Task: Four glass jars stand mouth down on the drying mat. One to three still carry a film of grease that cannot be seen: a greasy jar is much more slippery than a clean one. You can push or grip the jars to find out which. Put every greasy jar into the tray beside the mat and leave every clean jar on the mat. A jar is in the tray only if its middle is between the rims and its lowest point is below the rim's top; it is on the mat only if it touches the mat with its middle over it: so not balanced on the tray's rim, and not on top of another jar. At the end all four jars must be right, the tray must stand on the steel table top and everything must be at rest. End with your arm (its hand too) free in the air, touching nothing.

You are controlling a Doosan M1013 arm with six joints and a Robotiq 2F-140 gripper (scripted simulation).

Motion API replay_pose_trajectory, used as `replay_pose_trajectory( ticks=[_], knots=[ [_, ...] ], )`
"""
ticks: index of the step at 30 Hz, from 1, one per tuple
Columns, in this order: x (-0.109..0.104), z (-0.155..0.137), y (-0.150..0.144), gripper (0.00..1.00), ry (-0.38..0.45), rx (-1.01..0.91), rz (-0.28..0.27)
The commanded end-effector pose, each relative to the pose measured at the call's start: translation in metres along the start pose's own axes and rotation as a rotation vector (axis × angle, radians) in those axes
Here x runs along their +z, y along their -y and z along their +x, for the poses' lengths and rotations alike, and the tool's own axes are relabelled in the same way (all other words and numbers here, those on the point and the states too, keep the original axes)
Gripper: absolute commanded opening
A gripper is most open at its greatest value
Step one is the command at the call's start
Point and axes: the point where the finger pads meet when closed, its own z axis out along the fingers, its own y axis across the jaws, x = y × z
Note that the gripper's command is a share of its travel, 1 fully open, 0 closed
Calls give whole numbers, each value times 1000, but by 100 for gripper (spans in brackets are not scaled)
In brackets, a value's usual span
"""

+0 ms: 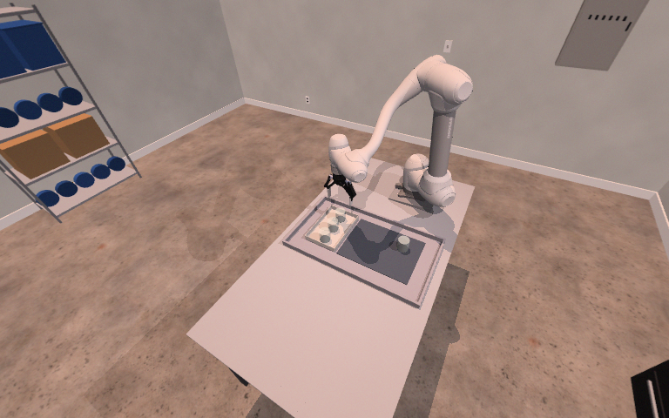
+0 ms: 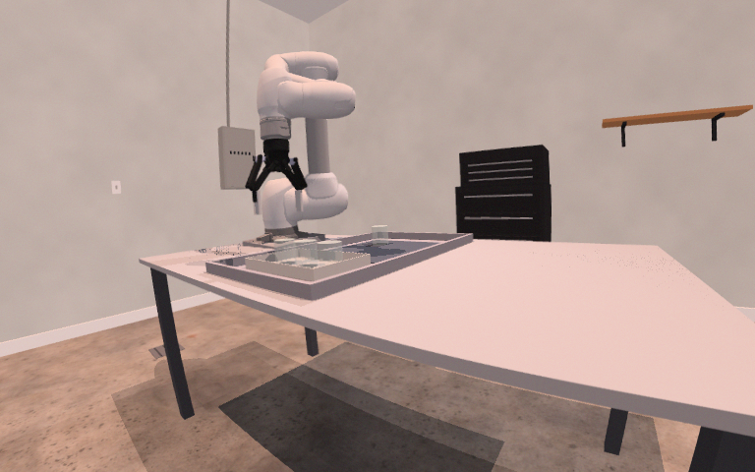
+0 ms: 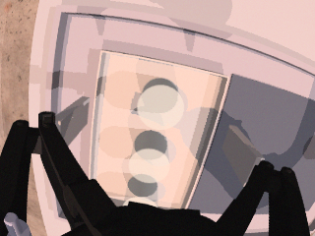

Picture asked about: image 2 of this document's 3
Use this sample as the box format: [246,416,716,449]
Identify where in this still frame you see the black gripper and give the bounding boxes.
[245,139,308,214]

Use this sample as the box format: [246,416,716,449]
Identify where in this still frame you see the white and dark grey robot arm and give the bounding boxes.
[257,52,356,242]

